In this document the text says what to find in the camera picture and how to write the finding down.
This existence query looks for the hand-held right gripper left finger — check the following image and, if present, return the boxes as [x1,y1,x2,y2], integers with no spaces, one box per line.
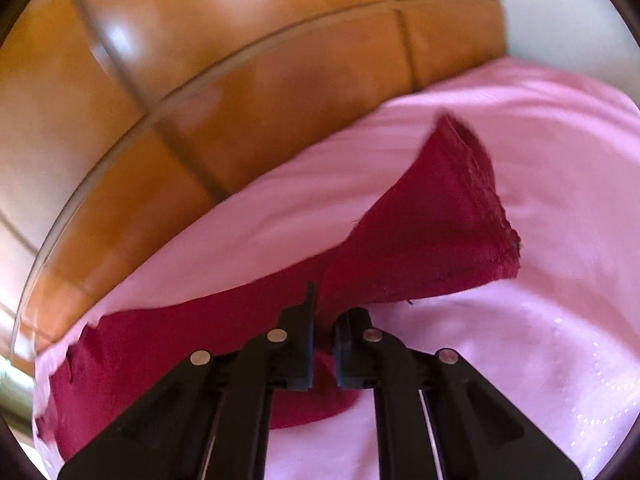
[57,282,318,480]

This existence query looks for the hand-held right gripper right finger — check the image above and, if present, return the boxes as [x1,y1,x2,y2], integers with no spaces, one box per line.
[332,307,583,480]

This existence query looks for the maroon knit garment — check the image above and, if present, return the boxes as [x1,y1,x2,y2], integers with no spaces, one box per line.
[52,112,523,461]

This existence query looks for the pink bed sheet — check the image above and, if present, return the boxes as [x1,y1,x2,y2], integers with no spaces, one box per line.
[30,57,640,480]

